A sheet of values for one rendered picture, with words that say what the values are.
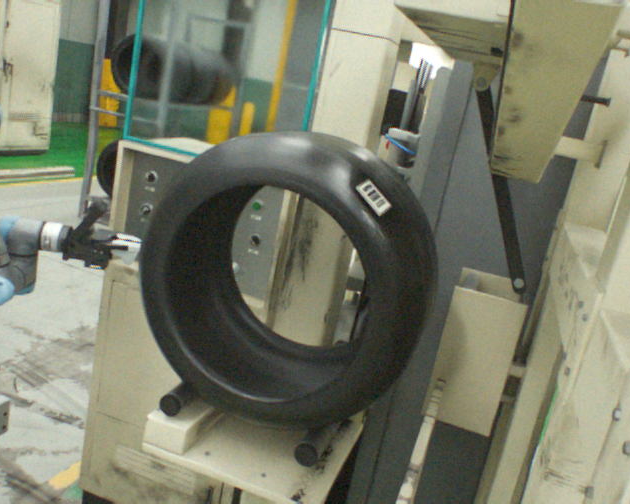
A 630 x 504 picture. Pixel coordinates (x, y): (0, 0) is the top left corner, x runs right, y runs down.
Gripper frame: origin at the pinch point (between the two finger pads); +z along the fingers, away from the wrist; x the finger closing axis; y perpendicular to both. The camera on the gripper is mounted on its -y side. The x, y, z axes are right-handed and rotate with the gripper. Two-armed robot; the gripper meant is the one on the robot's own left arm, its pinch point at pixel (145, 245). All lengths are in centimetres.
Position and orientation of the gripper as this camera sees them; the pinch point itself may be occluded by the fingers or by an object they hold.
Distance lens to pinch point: 167.2
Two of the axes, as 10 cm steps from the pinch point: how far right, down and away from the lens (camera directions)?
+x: 0.4, 4.0, -9.2
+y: -2.0, 9.0, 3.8
